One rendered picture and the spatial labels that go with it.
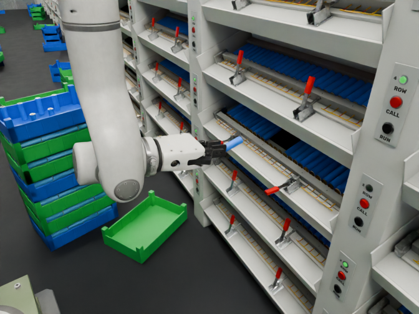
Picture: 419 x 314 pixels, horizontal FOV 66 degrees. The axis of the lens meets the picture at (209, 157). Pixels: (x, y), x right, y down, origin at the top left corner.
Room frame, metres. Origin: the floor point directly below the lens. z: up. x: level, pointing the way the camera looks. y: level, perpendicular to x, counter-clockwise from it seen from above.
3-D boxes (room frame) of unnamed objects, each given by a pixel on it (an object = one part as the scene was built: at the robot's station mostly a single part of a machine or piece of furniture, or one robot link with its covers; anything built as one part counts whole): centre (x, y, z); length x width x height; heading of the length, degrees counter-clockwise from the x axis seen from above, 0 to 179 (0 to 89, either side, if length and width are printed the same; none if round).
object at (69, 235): (1.07, 0.58, 0.04); 0.30 x 0.20 x 0.08; 134
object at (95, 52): (0.53, 0.18, 0.74); 0.16 x 0.09 x 0.30; 28
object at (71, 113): (1.07, 0.58, 0.52); 0.30 x 0.20 x 0.08; 134
